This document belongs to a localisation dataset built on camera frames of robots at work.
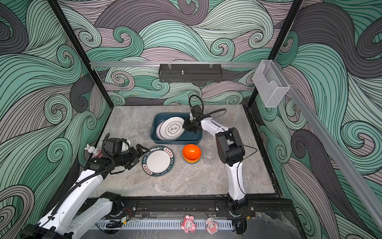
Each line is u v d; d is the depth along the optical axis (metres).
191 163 0.86
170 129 1.01
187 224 0.66
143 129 1.01
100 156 0.59
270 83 0.79
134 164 0.76
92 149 0.87
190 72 0.95
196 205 0.76
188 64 0.94
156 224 0.70
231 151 0.55
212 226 0.66
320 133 0.57
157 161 0.88
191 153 0.88
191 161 0.85
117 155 0.63
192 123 0.86
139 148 0.70
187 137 0.97
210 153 0.89
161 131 1.01
